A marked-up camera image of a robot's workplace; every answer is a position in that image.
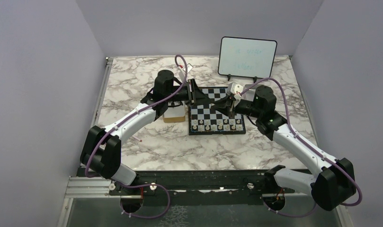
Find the yellow tin tray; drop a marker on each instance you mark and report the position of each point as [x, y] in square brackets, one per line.
[175, 114]

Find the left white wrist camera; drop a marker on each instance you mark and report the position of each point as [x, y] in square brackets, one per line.
[186, 69]

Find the black white chessboard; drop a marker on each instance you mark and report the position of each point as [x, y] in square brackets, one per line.
[203, 112]

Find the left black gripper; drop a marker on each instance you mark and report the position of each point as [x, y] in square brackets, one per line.
[195, 96]

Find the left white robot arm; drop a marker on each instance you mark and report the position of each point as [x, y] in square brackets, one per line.
[101, 153]

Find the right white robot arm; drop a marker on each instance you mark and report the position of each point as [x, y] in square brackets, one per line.
[330, 181]

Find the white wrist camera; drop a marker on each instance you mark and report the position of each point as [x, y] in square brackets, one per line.
[234, 91]
[186, 69]

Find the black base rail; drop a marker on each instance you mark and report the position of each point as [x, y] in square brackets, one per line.
[184, 188]

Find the lilac tin tray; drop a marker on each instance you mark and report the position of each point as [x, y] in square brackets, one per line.
[250, 88]

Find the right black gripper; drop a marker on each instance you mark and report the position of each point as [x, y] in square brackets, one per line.
[227, 106]

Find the small whiteboard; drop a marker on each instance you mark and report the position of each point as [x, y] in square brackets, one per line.
[246, 57]

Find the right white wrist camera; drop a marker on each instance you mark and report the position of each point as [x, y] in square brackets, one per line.
[234, 91]

